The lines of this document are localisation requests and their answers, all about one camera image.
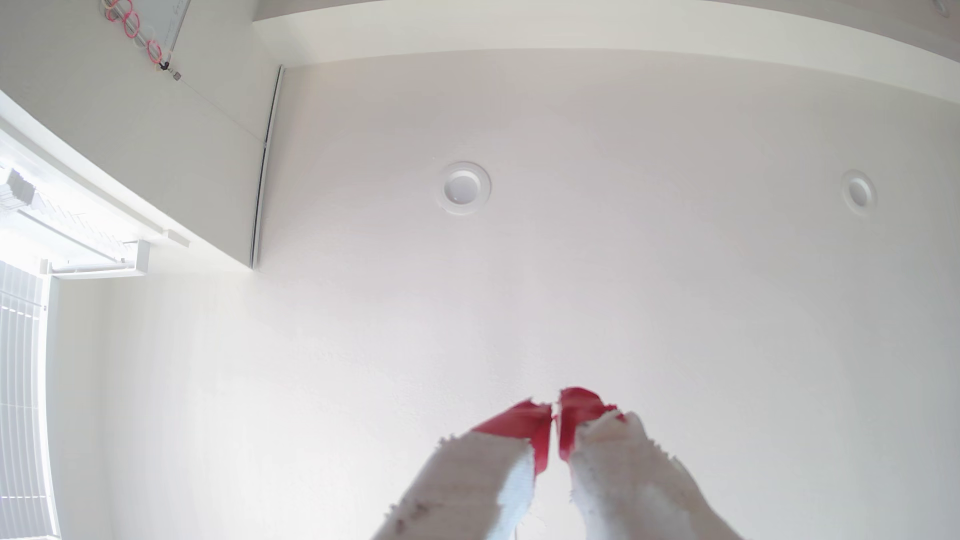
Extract pink coiled cable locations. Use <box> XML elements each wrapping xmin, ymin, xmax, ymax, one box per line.
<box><xmin>101</xmin><ymin>0</ymin><xmax>172</xmax><ymax>73</ymax></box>

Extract grey vertical trim strip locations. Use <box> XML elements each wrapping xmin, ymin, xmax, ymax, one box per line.
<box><xmin>249</xmin><ymin>65</ymin><xmax>286</xmax><ymax>270</ymax></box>

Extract white window blinds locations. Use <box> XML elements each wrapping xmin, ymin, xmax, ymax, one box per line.
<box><xmin>0</xmin><ymin>258</ymin><xmax>60</xmax><ymax>540</ymax></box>

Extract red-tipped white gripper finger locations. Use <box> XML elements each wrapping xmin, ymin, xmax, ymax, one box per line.
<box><xmin>558</xmin><ymin>387</ymin><xmax>744</xmax><ymax>540</ymax></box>
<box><xmin>372</xmin><ymin>399</ymin><xmax>554</xmax><ymax>540</ymax></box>

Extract round recessed ceiling light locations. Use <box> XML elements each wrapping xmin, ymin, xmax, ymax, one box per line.
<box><xmin>840</xmin><ymin>169</ymin><xmax>878</xmax><ymax>217</ymax></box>
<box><xmin>437</xmin><ymin>161</ymin><xmax>493</xmax><ymax>216</ymax></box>

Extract white framed board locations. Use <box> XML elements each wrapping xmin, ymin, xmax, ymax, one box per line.
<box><xmin>133</xmin><ymin>0</ymin><xmax>193</xmax><ymax>55</ymax></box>

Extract white blind headrail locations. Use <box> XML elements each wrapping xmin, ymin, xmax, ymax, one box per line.
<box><xmin>0</xmin><ymin>168</ymin><xmax>151</xmax><ymax>280</ymax></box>

